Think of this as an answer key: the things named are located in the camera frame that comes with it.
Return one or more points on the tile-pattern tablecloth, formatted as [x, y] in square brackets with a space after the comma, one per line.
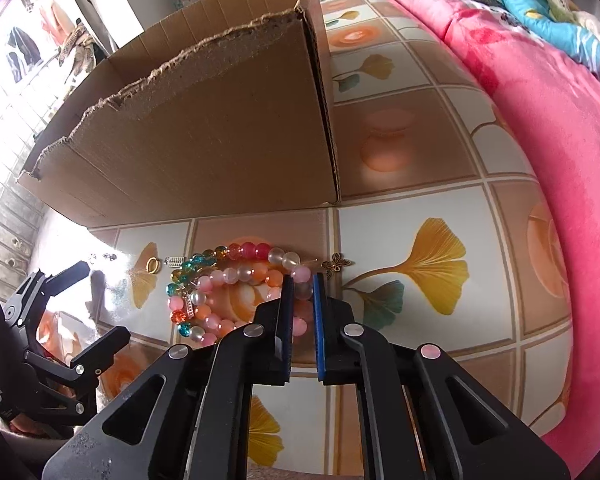
[430, 200]

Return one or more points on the blue patterned quilt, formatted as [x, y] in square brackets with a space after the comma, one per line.
[530, 0]

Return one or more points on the hanging dark garment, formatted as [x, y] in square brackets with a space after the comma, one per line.
[20, 50]

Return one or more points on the bronze butterfly charm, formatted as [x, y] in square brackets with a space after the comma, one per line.
[337, 264]

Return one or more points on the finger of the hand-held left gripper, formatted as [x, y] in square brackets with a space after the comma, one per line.
[107, 347]
[65, 276]

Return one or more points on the silver metal watch band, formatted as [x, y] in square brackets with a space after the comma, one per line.
[175, 261]

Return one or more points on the hanging patterned garment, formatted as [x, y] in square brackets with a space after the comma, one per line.
[77, 45]

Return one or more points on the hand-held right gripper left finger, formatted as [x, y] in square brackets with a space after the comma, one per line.
[288, 325]

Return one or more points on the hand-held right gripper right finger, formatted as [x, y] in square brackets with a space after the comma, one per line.
[320, 330]

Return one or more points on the brown cardboard box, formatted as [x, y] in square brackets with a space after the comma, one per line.
[205, 135]

